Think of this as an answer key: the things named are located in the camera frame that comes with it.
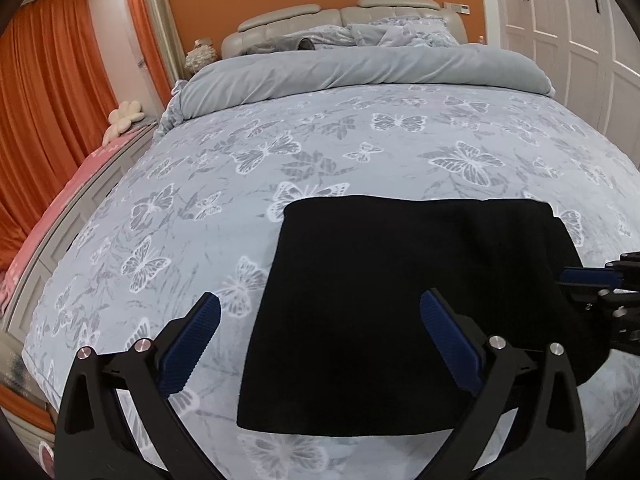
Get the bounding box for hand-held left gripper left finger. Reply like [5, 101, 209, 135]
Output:
[56, 292, 223, 480]

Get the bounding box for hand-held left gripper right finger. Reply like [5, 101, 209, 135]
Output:
[419, 287, 587, 480]

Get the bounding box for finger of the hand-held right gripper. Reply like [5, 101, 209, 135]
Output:
[567, 286, 640, 322]
[557, 252, 640, 289]

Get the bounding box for black pants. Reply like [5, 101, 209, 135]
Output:
[236, 195, 613, 437]

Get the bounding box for pink bench mat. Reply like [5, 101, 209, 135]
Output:
[0, 127, 151, 311]

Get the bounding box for cream cushion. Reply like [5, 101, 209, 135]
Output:
[102, 122, 131, 146]

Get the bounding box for white flower cushion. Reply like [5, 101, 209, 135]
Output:
[109, 101, 146, 128]

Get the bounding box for white wardrobe doors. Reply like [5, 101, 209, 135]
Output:
[487, 0, 640, 161]

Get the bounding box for wide orange curtain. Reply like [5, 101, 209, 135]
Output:
[0, 0, 118, 256]

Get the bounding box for butterfly print pillow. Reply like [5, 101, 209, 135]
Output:
[345, 24, 401, 47]
[387, 16, 456, 48]

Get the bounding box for grey duvet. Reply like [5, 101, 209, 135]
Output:
[155, 42, 556, 133]

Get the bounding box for grey rolled blanket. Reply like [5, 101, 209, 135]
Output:
[250, 35, 318, 53]

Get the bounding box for narrow orange curtain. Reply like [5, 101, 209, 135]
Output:
[117, 0, 173, 111]

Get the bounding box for beige padded headboard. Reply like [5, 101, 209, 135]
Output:
[221, 0, 468, 60]

